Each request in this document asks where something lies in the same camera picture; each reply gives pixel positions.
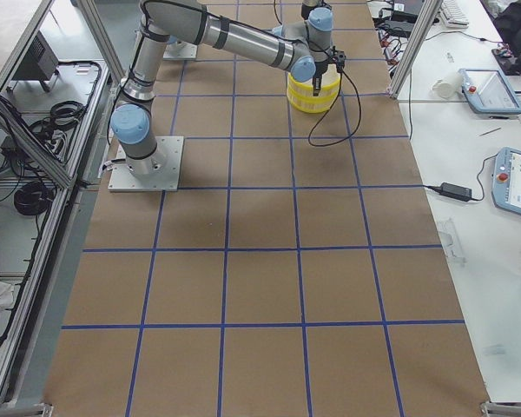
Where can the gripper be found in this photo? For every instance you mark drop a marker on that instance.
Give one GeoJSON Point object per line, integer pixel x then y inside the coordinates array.
{"type": "Point", "coordinates": [319, 69]}

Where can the yellow steamer layer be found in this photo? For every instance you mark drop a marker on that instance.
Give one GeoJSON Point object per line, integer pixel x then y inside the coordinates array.
{"type": "Point", "coordinates": [330, 85]}
{"type": "Point", "coordinates": [312, 104]}

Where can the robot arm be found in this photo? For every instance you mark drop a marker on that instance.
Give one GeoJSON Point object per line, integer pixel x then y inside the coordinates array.
{"type": "Point", "coordinates": [315, 28]}
{"type": "Point", "coordinates": [173, 30]}

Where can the far teach pendant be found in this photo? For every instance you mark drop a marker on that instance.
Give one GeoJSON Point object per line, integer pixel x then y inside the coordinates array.
{"type": "Point", "coordinates": [489, 93]}

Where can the teach pendant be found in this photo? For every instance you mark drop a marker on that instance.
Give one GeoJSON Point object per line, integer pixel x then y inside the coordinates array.
{"type": "Point", "coordinates": [489, 93]}
{"type": "Point", "coordinates": [506, 180]}

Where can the black power adapter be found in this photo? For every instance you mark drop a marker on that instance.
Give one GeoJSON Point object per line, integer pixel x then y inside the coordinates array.
{"type": "Point", "coordinates": [456, 192]}

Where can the clear plastic holder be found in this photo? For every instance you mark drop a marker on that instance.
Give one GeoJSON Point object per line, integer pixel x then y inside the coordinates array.
{"type": "Point", "coordinates": [450, 242]}

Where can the near teach pendant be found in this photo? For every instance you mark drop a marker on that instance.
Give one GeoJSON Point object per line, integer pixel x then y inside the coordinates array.
{"type": "Point", "coordinates": [506, 180]}

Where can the black electronics box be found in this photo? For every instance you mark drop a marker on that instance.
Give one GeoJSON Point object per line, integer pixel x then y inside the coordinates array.
{"type": "Point", "coordinates": [38, 64]}

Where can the aluminium frame post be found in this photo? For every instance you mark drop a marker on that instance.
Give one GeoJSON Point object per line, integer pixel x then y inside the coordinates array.
{"type": "Point", "coordinates": [421, 28]}

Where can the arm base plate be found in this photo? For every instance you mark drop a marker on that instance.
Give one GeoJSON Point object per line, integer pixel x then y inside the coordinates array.
{"type": "Point", "coordinates": [160, 171]}
{"type": "Point", "coordinates": [178, 50]}

